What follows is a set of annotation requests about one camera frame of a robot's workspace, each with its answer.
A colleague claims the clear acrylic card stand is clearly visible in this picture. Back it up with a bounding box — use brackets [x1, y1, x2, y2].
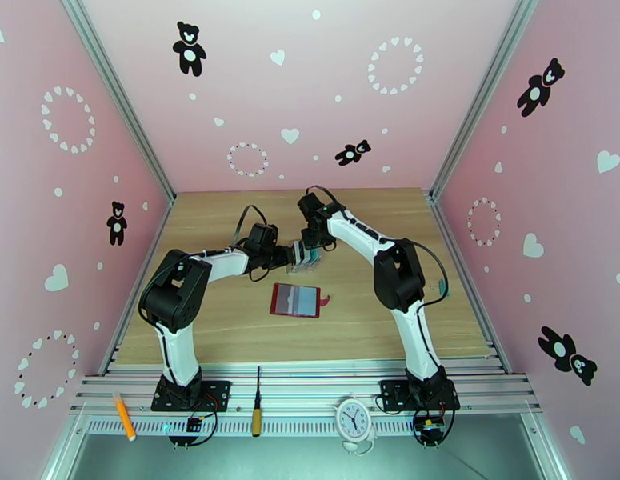
[285, 238, 325, 274]

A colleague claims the red leather card holder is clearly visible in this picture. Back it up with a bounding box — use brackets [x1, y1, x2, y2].
[269, 282, 333, 320]

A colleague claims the perforated metal strip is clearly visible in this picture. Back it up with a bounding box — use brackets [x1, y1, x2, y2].
[82, 415, 538, 438]

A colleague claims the white alarm clock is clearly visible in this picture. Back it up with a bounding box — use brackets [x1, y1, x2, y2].
[335, 398, 378, 454]

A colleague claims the orange marker pen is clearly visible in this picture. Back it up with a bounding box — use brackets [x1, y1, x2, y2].
[113, 392, 137, 442]

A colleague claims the black yellow connector module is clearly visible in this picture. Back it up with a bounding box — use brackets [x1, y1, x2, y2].
[414, 415, 446, 445]

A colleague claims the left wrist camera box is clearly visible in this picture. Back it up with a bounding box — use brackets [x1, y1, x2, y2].
[245, 222, 281, 249]

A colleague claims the right wrist camera black cable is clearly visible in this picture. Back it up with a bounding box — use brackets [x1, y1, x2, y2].
[304, 185, 350, 214]

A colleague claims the wrist camera black cable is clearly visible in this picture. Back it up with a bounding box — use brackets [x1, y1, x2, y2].
[233, 204, 270, 245]
[304, 185, 350, 214]

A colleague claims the left wrist camera black cable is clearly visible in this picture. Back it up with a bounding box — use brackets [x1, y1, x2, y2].
[233, 204, 270, 245]

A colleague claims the aluminium rail base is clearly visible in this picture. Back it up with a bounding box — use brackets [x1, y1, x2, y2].
[69, 346, 543, 417]

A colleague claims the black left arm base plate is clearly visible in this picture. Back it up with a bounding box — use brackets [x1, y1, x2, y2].
[150, 379, 232, 413]

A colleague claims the yellow handle screwdriver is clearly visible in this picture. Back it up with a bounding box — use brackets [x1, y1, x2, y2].
[251, 366, 265, 438]

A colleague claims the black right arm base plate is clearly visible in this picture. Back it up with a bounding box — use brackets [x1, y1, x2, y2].
[379, 379, 462, 413]

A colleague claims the aluminium frame post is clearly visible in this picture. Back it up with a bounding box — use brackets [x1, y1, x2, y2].
[57, 0, 177, 207]
[428, 0, 546, 202]

